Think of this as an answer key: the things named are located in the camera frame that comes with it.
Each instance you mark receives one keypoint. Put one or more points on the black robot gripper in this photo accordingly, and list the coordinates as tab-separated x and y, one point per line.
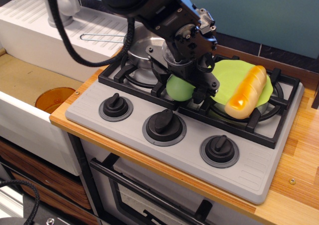
197	72

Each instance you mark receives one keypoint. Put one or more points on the green toy pear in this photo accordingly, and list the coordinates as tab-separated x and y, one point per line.
178	89

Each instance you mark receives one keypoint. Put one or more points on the stainless steel pan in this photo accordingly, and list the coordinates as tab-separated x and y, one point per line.
137	54

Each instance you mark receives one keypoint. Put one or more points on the toy bread loaf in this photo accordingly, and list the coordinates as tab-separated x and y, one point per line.
246	95

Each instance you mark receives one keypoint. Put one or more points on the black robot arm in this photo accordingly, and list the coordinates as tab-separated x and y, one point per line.
189	34

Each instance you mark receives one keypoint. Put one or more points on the middle black stove knob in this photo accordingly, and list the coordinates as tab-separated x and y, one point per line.
164	128

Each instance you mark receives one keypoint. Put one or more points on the black stove knob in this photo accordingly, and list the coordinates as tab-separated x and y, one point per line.
219	151
164	128
115	108

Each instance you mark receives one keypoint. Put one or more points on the lime green plate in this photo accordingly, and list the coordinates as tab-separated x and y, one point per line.
229	73

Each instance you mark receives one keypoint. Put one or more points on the left black stove knob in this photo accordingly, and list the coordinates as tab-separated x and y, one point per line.
115	108

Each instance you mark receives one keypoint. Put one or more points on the right black stove knob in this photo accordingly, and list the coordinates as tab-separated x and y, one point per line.
219	151

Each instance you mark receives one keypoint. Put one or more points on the grey toy stove top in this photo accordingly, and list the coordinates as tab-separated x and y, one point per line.
249	178

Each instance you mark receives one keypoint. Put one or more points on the left black burner grate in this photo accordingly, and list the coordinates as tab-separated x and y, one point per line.
141	84

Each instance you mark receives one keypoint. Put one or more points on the black burner grate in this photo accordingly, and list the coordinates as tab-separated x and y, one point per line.
266	123
141	84

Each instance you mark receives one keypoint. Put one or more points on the right black burner grate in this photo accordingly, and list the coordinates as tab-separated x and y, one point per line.
266	123

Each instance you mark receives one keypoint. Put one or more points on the grey toy faucet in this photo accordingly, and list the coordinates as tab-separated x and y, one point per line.
67	9

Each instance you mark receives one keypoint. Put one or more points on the white toy sink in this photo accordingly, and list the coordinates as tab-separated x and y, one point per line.
33	59

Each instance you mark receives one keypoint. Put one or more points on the wooden drawer front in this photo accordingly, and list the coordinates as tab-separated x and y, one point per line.
58	189

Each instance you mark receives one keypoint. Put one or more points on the oven door with handle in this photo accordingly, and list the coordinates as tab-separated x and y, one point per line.
147	207

